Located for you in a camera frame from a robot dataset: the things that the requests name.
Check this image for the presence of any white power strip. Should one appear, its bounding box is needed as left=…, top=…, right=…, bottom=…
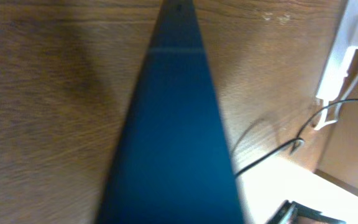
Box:
left=316, top=0, right=358, bottom=101

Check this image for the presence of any blue smartphone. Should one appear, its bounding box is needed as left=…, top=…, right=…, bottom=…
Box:
left=95, top=0, right=243, bottom=223

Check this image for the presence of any black USB charging cable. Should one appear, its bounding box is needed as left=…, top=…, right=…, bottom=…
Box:
left=234, top=98, right=358, bottom=179

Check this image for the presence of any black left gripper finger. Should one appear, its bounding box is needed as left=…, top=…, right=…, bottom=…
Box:
left=267, top=200, right=347, bottom=224

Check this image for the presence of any white power strip cord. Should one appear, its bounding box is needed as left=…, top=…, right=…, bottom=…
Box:
left=314, top=57, right=358, bottom=131

